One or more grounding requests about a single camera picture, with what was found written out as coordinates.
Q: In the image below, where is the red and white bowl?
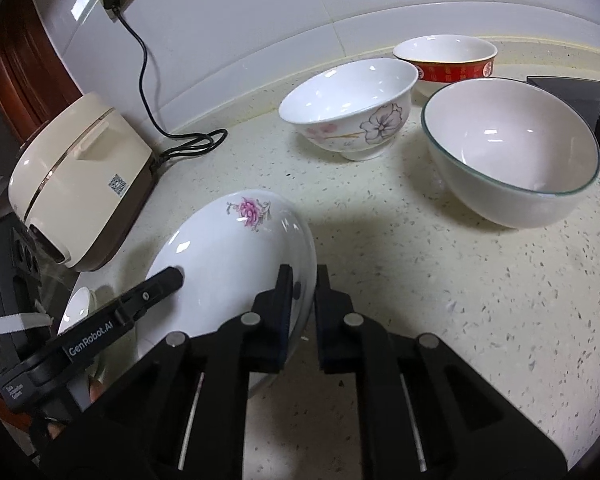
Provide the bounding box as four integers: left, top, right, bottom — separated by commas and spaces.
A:
393, 35, 498, 98

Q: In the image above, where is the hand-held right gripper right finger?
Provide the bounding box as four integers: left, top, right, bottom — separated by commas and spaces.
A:
316, 264, 567, 480

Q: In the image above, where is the black power cable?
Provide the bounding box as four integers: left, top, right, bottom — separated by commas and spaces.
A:
102, 0, 229, 171

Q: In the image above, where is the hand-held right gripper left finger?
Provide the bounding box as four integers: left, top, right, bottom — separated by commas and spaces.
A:
95, 264, 296, 480

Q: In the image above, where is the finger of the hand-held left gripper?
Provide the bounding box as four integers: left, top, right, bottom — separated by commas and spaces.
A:
114, 266, 185, 331

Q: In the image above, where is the white bowl with dark rim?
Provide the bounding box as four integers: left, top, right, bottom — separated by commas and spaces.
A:
420, 77, 600, 229

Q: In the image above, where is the white bowl with flower print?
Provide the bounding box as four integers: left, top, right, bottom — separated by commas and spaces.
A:
278, 58, 420, 162

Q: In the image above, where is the wooden glass door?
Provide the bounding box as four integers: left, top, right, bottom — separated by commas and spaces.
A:
0, 0, 83, 161

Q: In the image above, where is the cream electric rice cooker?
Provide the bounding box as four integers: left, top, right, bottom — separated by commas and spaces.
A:
7, 91, 157, 272

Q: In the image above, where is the black glass cooktop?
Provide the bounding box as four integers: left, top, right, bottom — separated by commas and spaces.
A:
526, 74, 600, 186

